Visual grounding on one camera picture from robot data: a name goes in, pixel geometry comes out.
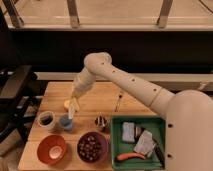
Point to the orange fruit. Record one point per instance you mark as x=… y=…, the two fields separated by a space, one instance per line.
x=67 y=105

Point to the black chair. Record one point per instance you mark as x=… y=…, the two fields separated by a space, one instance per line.
x=20 y=89

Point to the black fork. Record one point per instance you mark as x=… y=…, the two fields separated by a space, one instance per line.
x=118 y=102

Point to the orange bowl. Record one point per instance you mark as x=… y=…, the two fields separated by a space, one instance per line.
x=51 y=149

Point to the small striped cup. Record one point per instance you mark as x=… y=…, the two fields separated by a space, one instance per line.
x=101 y=123

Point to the dark purple bowl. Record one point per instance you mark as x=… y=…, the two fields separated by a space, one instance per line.
x=92 y=147

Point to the white ceramic cup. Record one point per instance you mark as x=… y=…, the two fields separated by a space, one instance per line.
x=47 y=120

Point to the blue sponge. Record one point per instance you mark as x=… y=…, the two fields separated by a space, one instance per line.
x=128 y=132

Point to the blue plastic cup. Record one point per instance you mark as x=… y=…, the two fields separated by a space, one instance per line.
x=65 y=123

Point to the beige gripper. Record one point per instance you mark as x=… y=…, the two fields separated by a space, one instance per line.
x=76 y=94

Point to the orange carrot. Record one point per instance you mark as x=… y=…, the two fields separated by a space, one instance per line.
x=129 y=155

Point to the grey cloth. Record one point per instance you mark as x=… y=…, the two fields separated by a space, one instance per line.
x=145 y=144

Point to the black handled knife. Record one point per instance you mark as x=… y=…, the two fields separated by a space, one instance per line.
x=159 y=153

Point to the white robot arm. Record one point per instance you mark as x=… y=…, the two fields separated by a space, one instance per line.
x=188 y=114

